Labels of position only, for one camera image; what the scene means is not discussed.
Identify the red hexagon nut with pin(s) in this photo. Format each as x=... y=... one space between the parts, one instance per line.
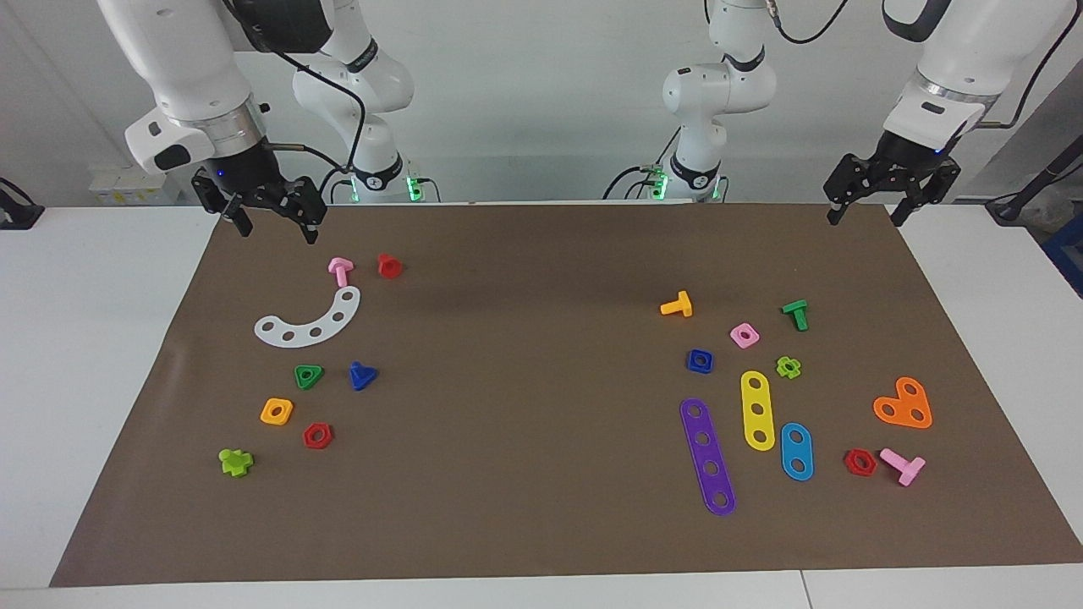
x=308 y=440
x=849 y=465

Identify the lime flower nut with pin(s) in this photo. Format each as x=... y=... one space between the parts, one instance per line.
x=795 y=372

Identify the green triangle nut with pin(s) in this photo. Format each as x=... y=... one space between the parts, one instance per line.
x=307 y=383

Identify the brown table mat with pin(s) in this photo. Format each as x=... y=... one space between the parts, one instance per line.
x=541 y=474

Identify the yellow three-hole strip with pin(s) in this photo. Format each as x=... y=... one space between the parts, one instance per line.
x=758 y=396

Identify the orange heart-shaped plate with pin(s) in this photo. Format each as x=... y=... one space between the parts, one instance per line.
x=904 y=406

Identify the purple four-hole strip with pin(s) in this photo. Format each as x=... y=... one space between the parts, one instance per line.
x=707 y=454

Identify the blue crate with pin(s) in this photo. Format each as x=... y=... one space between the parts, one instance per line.
x=1068 y=254

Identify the lime cross-head bolt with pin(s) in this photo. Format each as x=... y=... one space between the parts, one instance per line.
x=234 y=463

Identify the black stand pole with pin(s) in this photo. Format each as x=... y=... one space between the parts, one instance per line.
x=1015 y=207

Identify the orange plastic bolt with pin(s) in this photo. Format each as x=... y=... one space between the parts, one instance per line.
x=679 y=306

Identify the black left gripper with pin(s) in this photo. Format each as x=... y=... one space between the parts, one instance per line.
x=914 y=165

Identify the blue triangle-head bolt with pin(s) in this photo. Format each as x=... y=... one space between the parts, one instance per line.
x=362 y=378

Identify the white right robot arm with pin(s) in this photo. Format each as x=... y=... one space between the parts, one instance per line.
x=178 y=68

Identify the black clamp mount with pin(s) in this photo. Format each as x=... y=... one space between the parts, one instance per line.
x=17 y=216

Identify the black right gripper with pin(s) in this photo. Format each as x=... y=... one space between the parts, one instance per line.
x=250 y=178

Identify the pink plastic bolt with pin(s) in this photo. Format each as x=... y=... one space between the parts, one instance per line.
x=907 y=467
x=340 y=269

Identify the red plastic bolt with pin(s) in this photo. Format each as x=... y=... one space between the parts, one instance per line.
x=389 y=267

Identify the blue two-hole strip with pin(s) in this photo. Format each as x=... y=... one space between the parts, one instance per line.
x=796 y=452

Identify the orange square nut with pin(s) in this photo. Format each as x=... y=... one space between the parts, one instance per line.
x=266 y=414

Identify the white cardboard boxes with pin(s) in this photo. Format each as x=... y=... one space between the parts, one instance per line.
x=110 y=190

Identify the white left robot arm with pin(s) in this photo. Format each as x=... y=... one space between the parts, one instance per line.
x=964 y=59

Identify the blue square nut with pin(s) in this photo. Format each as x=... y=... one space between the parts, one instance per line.
x=690 y=365

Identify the green plastic bolt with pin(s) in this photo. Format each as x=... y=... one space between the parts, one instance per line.
x=798 y=315

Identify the pink square nut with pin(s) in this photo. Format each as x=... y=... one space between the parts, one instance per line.
x=736 y=341

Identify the white curved perforated plate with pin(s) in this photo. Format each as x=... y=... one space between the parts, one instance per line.
x=327 y=326

